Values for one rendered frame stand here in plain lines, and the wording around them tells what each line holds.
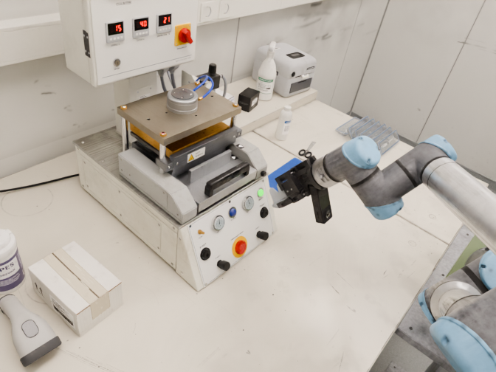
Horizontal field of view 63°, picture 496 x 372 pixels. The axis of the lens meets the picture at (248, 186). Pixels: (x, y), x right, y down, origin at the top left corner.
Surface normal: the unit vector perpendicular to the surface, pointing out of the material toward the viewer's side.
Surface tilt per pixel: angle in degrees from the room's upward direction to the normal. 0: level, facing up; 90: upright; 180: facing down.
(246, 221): 65
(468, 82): 90
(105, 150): 0
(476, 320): 46
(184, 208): 41
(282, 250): 0
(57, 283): 3
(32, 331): 22
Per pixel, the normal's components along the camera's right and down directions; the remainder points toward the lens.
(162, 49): 0.74, 0.50
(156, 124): 0.15, -0.77
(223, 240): 0.74, 0.13
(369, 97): -0.65, 0.40
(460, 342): -0.59, -0.50
